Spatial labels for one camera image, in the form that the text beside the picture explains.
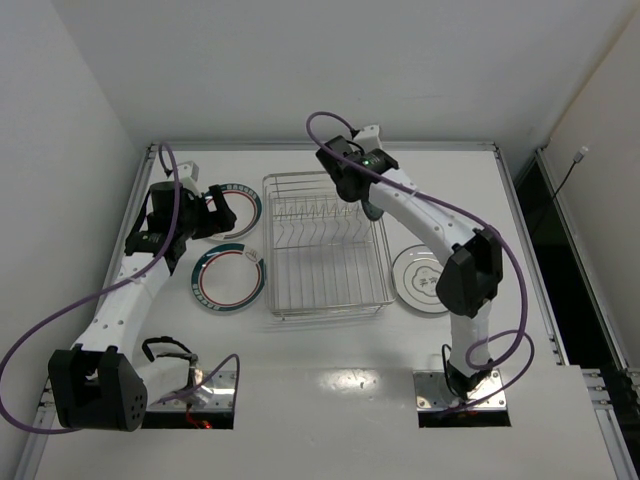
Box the small blue patterned plate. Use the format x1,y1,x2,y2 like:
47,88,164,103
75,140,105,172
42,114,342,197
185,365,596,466
361,200,384,222

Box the white plate with grey rim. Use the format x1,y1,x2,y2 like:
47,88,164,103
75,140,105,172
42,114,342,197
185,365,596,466
392,244,448,315

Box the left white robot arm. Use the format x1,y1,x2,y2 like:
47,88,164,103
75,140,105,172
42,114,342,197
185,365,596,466
48,181,236,431

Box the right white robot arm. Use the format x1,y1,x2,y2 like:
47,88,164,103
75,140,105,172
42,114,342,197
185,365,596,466
315,136,503,400

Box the far green red rimmed plate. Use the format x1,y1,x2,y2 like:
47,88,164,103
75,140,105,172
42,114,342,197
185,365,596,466
208,183,263,242

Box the green red rimmed plate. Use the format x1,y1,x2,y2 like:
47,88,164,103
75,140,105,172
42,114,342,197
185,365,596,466
190,243,266,314
208,183,263,242

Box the near green red rimmed plate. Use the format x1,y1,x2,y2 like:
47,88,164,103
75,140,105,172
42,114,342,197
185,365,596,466
190,243,266,314

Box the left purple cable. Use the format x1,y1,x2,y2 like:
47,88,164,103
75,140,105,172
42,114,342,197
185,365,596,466
0,141,241,434

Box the purple cable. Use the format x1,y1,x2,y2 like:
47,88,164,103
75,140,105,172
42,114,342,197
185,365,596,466
0,141,241,434
305,110,536,416

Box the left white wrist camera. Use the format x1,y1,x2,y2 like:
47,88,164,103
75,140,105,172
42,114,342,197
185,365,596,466
168,161,201,196

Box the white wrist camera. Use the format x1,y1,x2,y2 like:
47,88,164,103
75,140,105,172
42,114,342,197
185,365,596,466
168,161,201,196
353,124,383,152

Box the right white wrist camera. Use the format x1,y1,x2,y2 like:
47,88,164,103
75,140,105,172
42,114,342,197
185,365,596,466
353,124,383,152

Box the metal wire dish rack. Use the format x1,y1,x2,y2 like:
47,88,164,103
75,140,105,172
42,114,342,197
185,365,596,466
262,172,396,321

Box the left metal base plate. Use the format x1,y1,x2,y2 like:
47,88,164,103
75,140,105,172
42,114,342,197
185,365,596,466
148,370,237,413

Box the metal base plate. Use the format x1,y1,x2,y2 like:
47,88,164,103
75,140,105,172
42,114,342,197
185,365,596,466
148,370,237,413
413,370,507,413

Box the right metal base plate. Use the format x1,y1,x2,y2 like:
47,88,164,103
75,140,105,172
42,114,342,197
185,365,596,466
413,370,507,413

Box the black wall cable with plug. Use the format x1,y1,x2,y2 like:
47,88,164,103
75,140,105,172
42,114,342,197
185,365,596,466
549,145,590,201

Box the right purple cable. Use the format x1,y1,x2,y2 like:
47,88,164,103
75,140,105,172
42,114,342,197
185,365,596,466
305,110,536,416

